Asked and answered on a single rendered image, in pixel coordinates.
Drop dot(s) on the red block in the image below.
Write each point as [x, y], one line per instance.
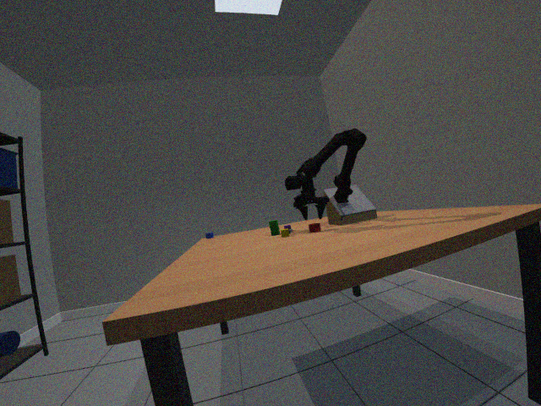
[314, 228]

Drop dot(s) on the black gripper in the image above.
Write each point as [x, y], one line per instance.
[321, 201]

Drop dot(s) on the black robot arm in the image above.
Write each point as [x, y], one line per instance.
[354, 139]

